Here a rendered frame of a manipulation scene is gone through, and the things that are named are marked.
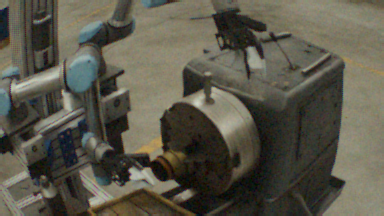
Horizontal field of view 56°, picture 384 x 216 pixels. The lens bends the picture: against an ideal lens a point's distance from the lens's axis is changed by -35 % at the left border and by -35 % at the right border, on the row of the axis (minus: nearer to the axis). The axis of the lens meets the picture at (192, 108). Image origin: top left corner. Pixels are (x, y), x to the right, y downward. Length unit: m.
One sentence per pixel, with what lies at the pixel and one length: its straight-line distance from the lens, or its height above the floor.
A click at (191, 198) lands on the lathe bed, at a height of 0.86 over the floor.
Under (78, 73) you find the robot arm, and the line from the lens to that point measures 1.49.
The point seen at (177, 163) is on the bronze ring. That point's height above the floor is 1.10.
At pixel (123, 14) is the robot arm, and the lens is 1.91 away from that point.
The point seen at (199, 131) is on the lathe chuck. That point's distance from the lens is 1.54.
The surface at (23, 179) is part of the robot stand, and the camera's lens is 3.18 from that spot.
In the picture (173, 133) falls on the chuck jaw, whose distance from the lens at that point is 1.56.
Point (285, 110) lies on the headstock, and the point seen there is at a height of 1.22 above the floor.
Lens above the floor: 1.92
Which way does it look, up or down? 27 degrees down
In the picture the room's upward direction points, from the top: 4 degrees counter-clockwise
